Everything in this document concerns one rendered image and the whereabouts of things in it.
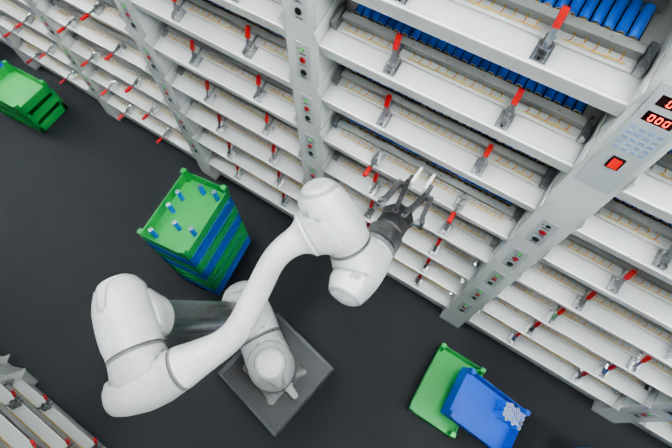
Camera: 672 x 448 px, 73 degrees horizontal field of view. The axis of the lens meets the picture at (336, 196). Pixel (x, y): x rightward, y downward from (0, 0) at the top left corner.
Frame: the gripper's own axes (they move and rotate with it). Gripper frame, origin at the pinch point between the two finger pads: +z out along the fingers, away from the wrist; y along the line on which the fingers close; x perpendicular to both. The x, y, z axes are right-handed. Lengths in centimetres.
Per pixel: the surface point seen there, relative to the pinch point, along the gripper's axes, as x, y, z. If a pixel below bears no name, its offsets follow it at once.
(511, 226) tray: 6.3, -26.2, 6.5
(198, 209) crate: 58, 73, -15
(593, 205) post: -21.1, -35.1, -3.1
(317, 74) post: -18.9, 34.1, -2.4
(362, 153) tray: 7.2, 20.3, 5.2
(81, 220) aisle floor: 111, 145, -29
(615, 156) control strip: -36.7, -30.9, -7.2
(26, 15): 44, 205, 15
